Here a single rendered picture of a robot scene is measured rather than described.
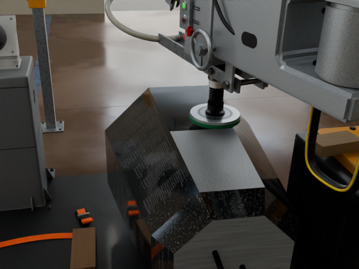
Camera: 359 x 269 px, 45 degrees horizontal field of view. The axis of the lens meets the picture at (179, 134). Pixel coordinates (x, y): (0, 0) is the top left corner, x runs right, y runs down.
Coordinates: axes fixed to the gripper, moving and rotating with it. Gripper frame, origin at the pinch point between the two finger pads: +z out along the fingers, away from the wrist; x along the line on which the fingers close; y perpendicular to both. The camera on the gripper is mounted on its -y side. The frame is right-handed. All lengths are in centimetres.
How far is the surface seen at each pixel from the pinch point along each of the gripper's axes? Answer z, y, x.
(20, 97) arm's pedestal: 44, 37, 79
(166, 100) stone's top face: 14, -34, 51
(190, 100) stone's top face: 12, -43, 44
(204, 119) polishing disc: -6, -62, 69
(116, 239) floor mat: 91, -44, 87
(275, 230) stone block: -11, -109, 100
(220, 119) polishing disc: -7, -67, 65
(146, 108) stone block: 20, -28, 58
